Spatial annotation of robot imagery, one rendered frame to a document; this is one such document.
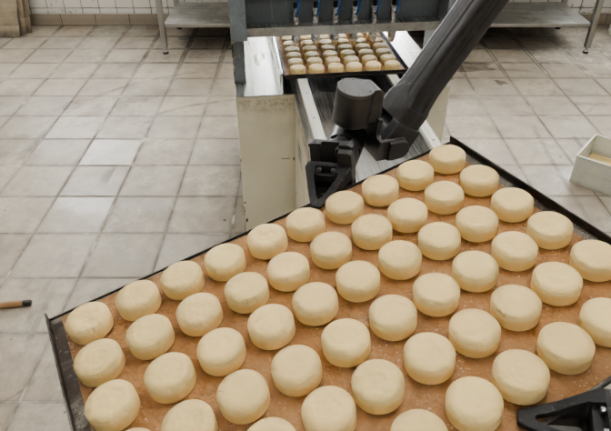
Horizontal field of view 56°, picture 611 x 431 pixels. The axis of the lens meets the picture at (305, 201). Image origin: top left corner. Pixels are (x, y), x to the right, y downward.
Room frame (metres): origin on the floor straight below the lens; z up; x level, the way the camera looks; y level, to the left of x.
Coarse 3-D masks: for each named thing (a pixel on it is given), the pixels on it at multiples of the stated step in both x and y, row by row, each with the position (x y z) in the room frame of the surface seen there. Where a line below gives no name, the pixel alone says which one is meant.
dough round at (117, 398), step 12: (108, 384) 0.37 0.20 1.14; (120, 384) 0.36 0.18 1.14; (96, 396) 0.35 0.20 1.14; (108, 396) 0.35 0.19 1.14; (120, 396) 0.35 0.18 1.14; (132, 396) 0.35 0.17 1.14; (96, 408) 0.34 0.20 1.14; (108, 408) 0.34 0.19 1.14; (120, 408) 0.34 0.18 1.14; (132, 408) 0.34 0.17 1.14; (96, 420) 0.33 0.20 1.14; (108, 420) 0.33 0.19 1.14; (120, 420) 0.33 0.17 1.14; (132, 420) 0.33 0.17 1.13
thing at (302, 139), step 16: (320, 96) 1.71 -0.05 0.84; (320, 112) 1.60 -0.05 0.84; (304, 128) 1.49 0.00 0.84; (304, 144) 1.46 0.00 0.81; (304, 160) 1.46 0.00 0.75; (368, 160) 1.31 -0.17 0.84; (384, 160) 1.31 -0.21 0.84; (400, 160) 1.31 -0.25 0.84; (304, 176) 1.46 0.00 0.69; (368, 176) 1.23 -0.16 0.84; (304, 192) 1.46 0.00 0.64
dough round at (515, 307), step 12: (504, 288) 0.44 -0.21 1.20; (516, 288) 0.44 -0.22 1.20; (528, 288) 0.44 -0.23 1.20; (492, 300) 0.43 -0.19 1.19; (504, 300) 0.43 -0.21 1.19; (516, 300) 0.43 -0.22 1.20; (528, 300) 0.43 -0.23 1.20; (540, 300) 0.43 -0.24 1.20; (492, 312) 0.42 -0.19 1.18; (504, 312) 0.41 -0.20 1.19; (516, 312) 0.41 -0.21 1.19; (528, 312) 0.41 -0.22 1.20; (540, 312) 0.41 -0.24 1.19; (504, 324) 0.41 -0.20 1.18; (516, 324) 0.40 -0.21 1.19; (528, 324) 0.40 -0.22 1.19
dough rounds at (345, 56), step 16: (288, 48) 1.92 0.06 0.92; (304, 48) 1.92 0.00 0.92; (320, 48) 1.98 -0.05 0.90; (336, 48) 1.98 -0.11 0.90; (352, 48) 1.98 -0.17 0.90; (368, 48) 1.94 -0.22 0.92; (384, 48) 1.92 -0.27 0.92; (288, 64) 1.80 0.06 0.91; (304, 64) 1.83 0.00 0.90; (320, 64) 1.78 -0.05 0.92; (336, 64) 1.78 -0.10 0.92; (352, 64) 1.78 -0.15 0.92; (368, 64) 1.78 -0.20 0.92; (384, 64) 1.83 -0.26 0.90; (400, 64) 1.83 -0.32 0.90
